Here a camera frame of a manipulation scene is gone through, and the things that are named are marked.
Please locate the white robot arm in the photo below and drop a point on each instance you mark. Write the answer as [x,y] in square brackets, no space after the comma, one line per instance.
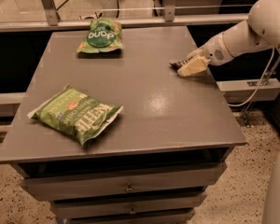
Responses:
[260,31]

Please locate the green kettle chips bag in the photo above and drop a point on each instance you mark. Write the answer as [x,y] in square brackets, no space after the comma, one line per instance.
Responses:
[77,114]

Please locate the grey drawer cabinet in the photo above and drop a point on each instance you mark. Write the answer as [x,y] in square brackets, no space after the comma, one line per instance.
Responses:
[152,164]

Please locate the green snack pouch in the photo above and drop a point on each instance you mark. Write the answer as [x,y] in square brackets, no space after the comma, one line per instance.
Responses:
[104,36]

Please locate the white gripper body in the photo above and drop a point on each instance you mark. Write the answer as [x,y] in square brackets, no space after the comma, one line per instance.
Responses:
[213,52]

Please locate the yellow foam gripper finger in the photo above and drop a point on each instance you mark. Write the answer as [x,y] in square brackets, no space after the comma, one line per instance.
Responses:
[194,53]
[193,66]

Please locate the metal window rail frame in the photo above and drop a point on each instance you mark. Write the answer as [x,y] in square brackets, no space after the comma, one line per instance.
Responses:
[54,15]

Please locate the black rxbar chocolate bar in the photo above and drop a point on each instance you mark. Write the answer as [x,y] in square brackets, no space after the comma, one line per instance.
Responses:
[178,64]

